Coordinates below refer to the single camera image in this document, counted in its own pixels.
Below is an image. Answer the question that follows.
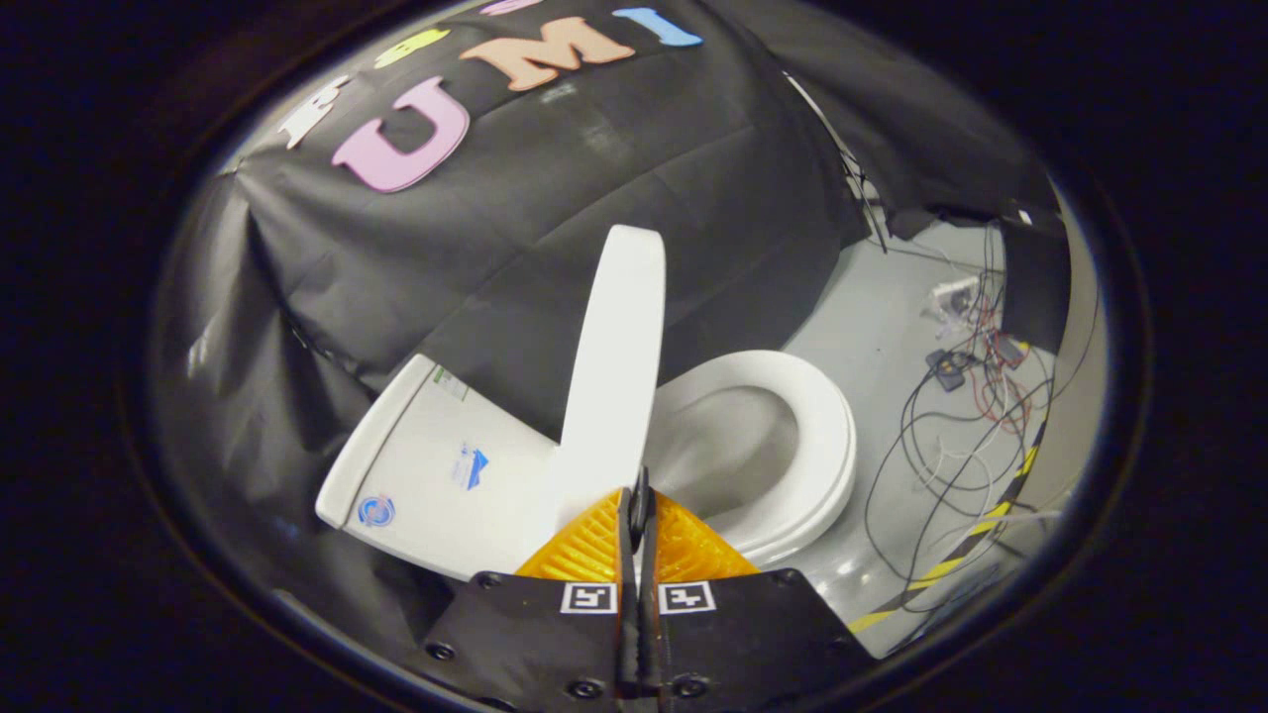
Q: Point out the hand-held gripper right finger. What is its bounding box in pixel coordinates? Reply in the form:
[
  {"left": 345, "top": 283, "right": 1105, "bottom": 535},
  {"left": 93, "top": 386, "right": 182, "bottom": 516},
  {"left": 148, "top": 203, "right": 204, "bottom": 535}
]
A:
[{"left": 639, "top": 487, "right": 878, "bottom": 713}]

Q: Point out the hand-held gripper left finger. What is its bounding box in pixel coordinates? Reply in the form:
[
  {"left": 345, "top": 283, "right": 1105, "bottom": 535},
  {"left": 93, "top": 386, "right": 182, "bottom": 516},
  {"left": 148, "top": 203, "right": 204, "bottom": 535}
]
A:
[{"left": 421, "top": 487, "right": 640, "bottom": 713}]

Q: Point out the yellow black floor tape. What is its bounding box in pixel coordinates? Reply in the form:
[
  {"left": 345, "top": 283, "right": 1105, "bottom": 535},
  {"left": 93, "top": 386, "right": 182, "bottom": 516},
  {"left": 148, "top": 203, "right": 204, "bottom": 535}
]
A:
[{"left": 847, "top": 421, "right": 1049, "bottom": 635}]

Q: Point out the white power strip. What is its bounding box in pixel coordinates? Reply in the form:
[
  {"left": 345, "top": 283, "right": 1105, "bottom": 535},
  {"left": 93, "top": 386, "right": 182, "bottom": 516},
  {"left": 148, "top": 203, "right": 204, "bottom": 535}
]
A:
[{"left": 929, "top": 277, "right": 984, "bottom": 320}]

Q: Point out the black box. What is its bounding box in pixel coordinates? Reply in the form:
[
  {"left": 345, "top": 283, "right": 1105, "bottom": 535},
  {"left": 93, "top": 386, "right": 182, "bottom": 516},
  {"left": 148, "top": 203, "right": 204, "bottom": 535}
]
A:
[{"left": 999, "top": 210, "right": 1073, "bottom": 355}]

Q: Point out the black backdrop cloth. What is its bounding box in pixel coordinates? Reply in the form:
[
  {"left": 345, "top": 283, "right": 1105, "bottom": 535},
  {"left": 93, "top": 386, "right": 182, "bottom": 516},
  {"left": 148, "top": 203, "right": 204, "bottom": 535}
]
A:
[{"left": 154, "top": 0, "right": 1071, "bottom": 635}]

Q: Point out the black backdrop stand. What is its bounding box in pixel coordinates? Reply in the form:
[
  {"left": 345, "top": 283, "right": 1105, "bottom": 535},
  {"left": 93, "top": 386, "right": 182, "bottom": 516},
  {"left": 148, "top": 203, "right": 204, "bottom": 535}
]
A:
[{"left": 783, "top": 71, "right": 893, "bottom": 254}]

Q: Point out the tangle of cables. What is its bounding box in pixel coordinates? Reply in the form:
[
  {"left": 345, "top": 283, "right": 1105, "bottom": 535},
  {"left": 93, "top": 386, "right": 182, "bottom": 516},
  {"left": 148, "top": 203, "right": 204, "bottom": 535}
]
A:
[{"left": 864, "top": 226, "right": 1096, "bottom": 595}]

